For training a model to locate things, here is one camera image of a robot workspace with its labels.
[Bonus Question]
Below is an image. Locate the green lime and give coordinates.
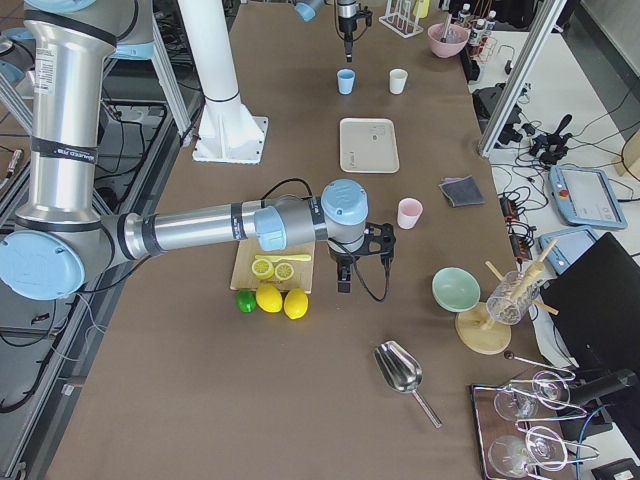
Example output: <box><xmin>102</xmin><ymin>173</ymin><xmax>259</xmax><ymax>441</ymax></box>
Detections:
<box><xmin>235</xmin><ymin>290</ymin><xmax>257</xmax><ymax>313</ymax></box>

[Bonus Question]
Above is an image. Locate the clear glass on stand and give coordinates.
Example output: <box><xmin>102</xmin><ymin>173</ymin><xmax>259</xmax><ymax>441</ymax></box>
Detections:
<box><xmin>486</xmin><ymin>271</ymin><xmax>540</xmax><ymax>325</ymax></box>

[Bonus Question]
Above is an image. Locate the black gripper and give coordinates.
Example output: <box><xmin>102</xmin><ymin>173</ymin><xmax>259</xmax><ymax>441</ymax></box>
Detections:
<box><xmin>328</xmin><ymin>222</ymin><xmax>395</xmax><ymax>294</ymax></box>
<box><xmin>335</xmin><ymin>2</ymin><xmax>372</xmax><ymax>63</ymax></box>

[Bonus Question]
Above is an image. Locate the cream plastic cup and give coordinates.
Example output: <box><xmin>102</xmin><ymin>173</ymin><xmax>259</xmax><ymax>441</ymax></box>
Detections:
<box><xmin>389</xmin><ymin>68</ymin><xmax>408</xmax><ymax>95</ymax></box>

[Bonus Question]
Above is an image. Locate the whole lemon lower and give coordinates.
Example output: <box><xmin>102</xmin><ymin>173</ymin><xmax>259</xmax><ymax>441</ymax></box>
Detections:
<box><xmin>255</xmin><ymin>283</ymin><xmax>283</xmax><ymax>313</ymax></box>

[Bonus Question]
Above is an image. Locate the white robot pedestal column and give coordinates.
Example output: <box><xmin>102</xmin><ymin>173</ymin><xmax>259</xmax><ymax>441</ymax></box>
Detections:
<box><xmin>179</xmin><ymin>0</ymin><xmax>268</xmax><ymax>165</ymax></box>

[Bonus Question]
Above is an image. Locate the blue teach pendant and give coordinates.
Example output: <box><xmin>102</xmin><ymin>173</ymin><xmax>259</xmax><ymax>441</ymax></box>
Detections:
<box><xmin>538</xmin><ymin>225</ymin><xmax>599</xmax><ymax>275</ymax></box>
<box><xmin>549</xmin><ymin>165</ymin><xmax>628</xmax><ymax>230</ymax></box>

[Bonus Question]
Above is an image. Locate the wine glass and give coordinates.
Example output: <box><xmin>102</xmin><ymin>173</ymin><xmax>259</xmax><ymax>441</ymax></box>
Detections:
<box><xmin>488</xmin><ymin>426</ymin><xmax>568</xmax><ymax>479</ymax></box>
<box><xmin>494</xmin><ymin>370</ymin><xmax>570</xmax><ymax>421</ymax></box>

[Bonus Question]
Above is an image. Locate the wooden cup stand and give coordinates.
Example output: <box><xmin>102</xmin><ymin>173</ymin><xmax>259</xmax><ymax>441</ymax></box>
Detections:
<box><xmin>455</xmin><ymin>240</ymin><xmax>559</xmax><ymax>355</ymax></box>

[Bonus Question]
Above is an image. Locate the grey folded cloth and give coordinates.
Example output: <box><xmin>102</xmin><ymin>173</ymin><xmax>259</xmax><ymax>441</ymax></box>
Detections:
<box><xmin>439</xmin><ymin>176</ymin><xmax>485</xmax><ymax>208</ymax></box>

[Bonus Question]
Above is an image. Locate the yellow plastic knife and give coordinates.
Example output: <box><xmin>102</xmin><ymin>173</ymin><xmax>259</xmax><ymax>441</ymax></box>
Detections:
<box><xmin>254</xmin><ymin>254</ymin><xmax>313</xmax><ymax>263</ymax></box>

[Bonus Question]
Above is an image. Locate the wine glass upper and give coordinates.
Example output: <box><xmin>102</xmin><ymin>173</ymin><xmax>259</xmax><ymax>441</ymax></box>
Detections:
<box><xmin>494</xmin><ymin>370</ymin><xmax>570</xmax><ymax>421</ymax></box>

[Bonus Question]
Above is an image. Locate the wooden cutting board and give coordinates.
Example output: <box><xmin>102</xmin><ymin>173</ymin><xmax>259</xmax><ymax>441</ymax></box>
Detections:
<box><xmin>230</xmin><ymin>239</ymin><xmax>315</xmax><ymax>294</ymax></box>

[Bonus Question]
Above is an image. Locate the green bowl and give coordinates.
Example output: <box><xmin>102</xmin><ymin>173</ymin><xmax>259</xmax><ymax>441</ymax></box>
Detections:
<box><xmin>432</xmin><ymin>267</ymin><xmax>481</xmax><ymax>313</ymax></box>

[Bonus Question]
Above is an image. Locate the upper lemon slice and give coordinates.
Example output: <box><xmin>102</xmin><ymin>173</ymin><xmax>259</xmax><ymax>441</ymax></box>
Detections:
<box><xmin>274</xmin><ymin>262</ymin><xmax>295</xmax><ymax>282</ymax></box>

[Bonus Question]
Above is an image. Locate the wine glass lower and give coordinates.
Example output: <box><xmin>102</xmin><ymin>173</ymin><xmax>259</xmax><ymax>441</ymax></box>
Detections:
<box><xmin>488</xmin><ymin>426</ymin><xmax>568</xmax><ymax>479</ymax></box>

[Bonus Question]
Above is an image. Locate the metal scoop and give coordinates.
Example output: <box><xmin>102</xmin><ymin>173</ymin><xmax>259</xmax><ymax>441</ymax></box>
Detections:
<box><xmin>374</xmin><ymin>340</ymin><xmax>443</xmax><ymax>429</ymax></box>

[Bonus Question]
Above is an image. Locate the black laptop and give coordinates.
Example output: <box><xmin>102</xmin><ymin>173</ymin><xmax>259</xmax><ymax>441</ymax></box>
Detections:
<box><xmin>542</xmin><ymin>233</ymin><xmax>639</xmax><ymax>372</ymax></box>

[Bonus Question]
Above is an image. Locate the pink bowl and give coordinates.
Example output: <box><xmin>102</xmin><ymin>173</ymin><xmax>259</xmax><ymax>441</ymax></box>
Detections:
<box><xmin>427</xmin><ymin>23</ymin><xmax>470</xmax><ymax>58</ymax></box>

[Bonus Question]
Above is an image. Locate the beige rectangular tray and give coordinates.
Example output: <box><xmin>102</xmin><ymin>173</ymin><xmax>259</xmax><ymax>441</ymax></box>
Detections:
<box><xmin>339</xmin><ymin>118</ymin><xmax>400</xmax><ymax>174</ymax></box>

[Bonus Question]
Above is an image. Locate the aluminium frame post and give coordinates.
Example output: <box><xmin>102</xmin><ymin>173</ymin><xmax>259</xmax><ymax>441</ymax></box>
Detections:
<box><xmin>478</xmin><ymin>0</ymin><xmax>566</xmax><ymax>159</ymax></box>

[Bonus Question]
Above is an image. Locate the whole lemon upper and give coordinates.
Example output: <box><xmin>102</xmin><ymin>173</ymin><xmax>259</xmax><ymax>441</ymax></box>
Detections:
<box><xmin>284</xmin><ymin>288</ymin><xmax>309</xmax><ymax>320</ymax></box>

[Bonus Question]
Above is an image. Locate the pink plastic cup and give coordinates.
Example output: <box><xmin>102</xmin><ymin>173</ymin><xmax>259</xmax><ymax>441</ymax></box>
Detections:
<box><xmin>397</xmin><ymin>198</ymin><xmax>423</xmax><ymax>230</ymax></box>

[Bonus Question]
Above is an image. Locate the blue plastic cup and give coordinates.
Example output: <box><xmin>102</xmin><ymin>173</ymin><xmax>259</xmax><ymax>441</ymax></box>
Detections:
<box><xmin>336</xmin><ymin>69</ymin><xmax>356</xmax><ymax>95</ymax></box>

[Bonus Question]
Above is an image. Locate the whole lemon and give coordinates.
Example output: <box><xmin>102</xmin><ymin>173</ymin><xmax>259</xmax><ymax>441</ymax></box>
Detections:
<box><xmin>255</xmin><ymin>283</ymin><xmax>283</xmax><ymax>313</ymax></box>
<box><xmin>284</xmin><ymin>288</ymin><xmax>309</xmax><ymax>320</ymax></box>

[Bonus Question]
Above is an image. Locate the metal handle in bowl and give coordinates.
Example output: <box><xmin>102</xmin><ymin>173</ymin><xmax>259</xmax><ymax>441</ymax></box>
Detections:
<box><xmin>440</xmin><ymin>13</ymin><xmax>452</xmax><ymax>43</ymax></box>

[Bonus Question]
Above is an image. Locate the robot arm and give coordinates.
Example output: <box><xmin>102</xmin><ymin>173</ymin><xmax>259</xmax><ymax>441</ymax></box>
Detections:
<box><xmin>1</xmin><ymin>1</ymin><xmax>395</xmax><ymax>301</ymax></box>
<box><xmin>293</xmin><ymin>0</ymin><xmax>372</xmax><ymax>63</ymax></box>

